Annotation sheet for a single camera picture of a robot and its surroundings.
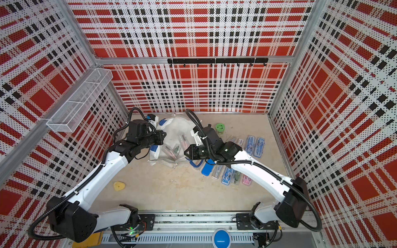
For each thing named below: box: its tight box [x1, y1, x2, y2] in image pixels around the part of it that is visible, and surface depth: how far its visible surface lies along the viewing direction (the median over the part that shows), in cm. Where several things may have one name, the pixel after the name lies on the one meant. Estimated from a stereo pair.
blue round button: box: [211, 228, 232, 248], surface depth 69 cm
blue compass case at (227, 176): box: [221, 166, 234, 186], surface depth 90 cm
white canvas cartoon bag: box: [149, 116, 200, 168], surface depth 80 cm
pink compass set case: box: [241, 174, 253, 187], surface depth 88 cm
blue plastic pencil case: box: [201, 158, 216, 177], surface depth 93 cm
